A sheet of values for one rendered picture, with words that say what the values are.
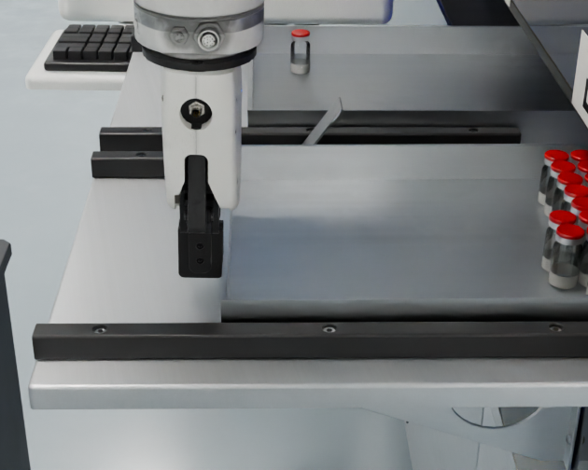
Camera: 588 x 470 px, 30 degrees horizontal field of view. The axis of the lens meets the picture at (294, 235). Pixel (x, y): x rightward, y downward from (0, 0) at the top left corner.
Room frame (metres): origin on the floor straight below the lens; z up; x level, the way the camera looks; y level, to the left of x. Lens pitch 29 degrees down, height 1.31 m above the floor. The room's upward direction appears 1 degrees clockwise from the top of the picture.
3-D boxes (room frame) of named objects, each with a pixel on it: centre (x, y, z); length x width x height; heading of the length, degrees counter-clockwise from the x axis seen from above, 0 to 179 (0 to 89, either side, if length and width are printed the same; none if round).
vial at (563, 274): (0.72, -0.20, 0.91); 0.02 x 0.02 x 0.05
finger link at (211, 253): (0.68, 0.07, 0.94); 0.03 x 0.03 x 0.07; 2
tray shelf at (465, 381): (0.94, -0.06, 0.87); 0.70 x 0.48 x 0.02; 2
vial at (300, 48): (1.17, 0.00, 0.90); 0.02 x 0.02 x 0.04
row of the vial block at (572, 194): (0.78, -0.23, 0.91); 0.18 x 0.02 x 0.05; 2
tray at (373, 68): (1.11, -0.12, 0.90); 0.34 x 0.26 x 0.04; 92
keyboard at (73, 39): (1.44, 0.13, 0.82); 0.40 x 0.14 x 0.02; 90
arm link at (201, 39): (0.69, 0.06, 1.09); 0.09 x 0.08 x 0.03; 2
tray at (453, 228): (0.77, -0.12, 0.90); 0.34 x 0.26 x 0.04; 92
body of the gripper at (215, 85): (0.70, 0.06, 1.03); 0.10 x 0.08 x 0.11; 2
